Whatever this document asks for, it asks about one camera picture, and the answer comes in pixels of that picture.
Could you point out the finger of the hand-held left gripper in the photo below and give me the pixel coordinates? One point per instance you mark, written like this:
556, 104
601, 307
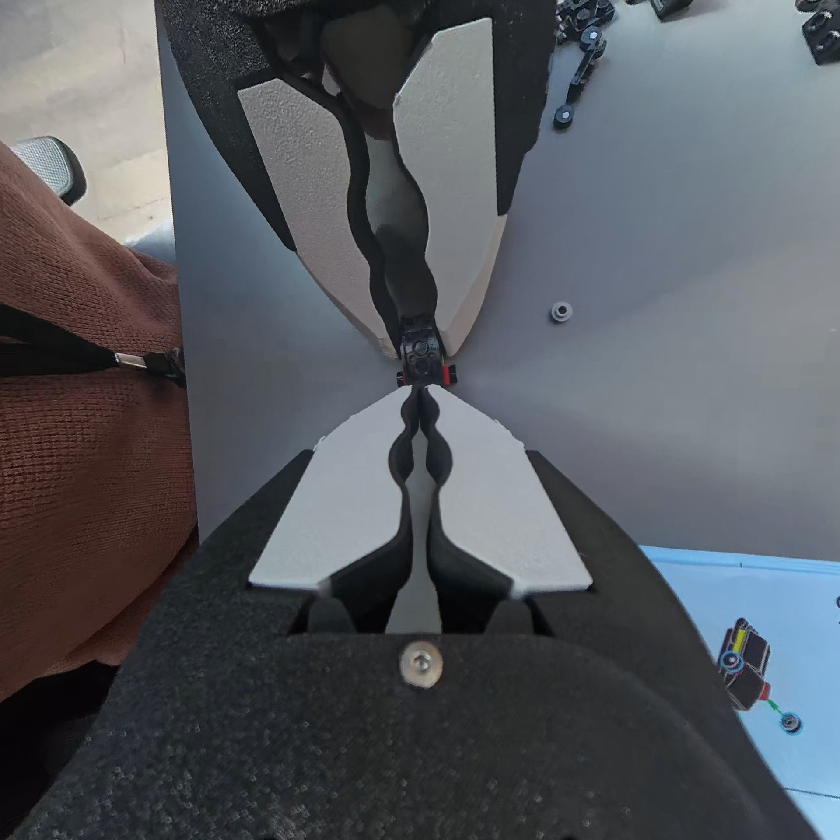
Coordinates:
453, 131
308, 184

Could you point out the pile of dark toy bricks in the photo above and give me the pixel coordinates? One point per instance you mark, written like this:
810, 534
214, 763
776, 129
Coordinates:
823, 33

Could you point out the grey desk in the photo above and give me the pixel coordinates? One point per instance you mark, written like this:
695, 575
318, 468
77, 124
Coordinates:
656, 394

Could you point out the pale blue cloth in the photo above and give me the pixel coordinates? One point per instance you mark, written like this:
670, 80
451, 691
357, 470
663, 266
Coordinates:
154, 246

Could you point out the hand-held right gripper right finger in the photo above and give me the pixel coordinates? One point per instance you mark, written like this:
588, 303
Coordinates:
505, 518

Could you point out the blue instruction booklet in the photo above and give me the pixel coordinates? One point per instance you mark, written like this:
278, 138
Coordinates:
695, 590

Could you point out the grey mesh chair armrest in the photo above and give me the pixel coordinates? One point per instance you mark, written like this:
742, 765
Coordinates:
49, 164

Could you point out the grey round toy stud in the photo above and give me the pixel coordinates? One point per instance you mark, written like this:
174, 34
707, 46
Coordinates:
561, 312

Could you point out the person's brown sweater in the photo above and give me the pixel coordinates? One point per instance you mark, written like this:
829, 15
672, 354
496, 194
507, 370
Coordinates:
79, 525

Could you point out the small black toy brick car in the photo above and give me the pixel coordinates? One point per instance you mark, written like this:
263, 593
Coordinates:
420, 348

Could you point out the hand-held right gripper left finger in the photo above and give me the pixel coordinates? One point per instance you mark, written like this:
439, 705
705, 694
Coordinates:
328, 518

